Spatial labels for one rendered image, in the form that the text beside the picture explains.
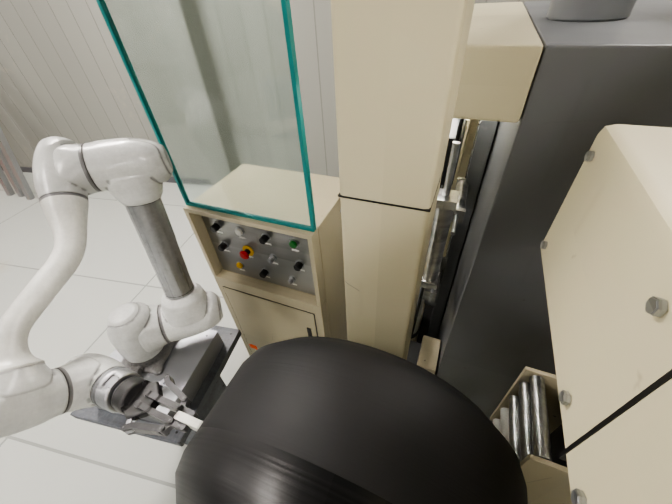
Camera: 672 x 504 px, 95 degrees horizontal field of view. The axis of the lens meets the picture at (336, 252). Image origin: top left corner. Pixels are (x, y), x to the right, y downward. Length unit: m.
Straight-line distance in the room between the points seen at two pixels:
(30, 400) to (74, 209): 0.45
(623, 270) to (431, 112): 0.23
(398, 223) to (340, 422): 0.27
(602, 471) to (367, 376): 0.29
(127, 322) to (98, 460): 1.21
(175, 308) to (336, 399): 0.91
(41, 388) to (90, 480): 1.52
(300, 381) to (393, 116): 0.37
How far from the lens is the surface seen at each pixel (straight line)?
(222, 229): 1.33
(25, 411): 0.89
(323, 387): 0.47
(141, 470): 2.25
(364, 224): 0.46
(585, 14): 0.92
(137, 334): 1.33
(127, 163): 1.03
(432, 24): 0.36
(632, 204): 0.27
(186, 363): 1.46
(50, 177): 1.08
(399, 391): 0.47
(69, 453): 2.52
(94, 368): 0.94
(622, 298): 0.25
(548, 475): 0.83
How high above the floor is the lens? 1.89
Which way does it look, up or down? 41 degrees down
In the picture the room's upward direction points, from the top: 4 degrees counter-clockwise
